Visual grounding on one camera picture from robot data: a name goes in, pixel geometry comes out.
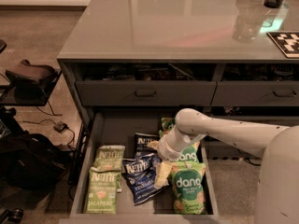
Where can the blue Kettle chip bag rear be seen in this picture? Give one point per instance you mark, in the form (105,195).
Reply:
(141,144)

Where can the brown leather bag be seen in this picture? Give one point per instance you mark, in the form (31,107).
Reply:
(30,77)

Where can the grey counter cabinet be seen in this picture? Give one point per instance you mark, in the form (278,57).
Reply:
(181,40)

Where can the grey top right drawer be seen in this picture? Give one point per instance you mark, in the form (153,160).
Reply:
(256,93)

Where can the green Kettle jalapeno bag rear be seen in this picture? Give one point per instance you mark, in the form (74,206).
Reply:
(107,166)

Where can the grey bottom right drawer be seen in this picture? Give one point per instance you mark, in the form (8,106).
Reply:
(217,149)

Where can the green Kettle jalapeno bag front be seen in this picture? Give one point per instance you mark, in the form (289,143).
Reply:
(102,192)

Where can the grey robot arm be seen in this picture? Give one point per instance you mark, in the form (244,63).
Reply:
(277,199)

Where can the open grey middle drawer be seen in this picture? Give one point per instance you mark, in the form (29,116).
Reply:
(118,126)

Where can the green dang chips bag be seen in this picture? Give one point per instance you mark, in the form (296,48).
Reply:
(167,123)
(186,179)
(189,154)
(162,133)

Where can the black backpack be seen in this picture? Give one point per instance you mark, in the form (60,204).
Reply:
(31,161)

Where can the blue Kettle chip bag front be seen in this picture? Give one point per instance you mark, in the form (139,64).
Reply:
(140,174)

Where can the black power adapter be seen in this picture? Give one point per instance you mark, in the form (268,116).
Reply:
(59,127)

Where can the checkered marker board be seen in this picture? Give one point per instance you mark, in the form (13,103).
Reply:
(287,42)

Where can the green Dang chips bag front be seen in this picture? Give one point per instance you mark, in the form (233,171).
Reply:
(186,179)

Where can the green kettle jalapeno bag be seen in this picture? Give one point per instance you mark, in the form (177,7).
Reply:
(107,166)
(102,192)

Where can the blue kettle chip bag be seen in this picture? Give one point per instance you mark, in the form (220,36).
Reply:
(140,174)
(141,144)

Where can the grey top left drawer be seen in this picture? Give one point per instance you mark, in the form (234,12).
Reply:
(145,93)

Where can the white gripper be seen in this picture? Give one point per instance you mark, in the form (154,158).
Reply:
(168,150)

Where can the green Dang chips bag rear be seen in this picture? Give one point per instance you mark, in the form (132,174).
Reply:
(167,123)

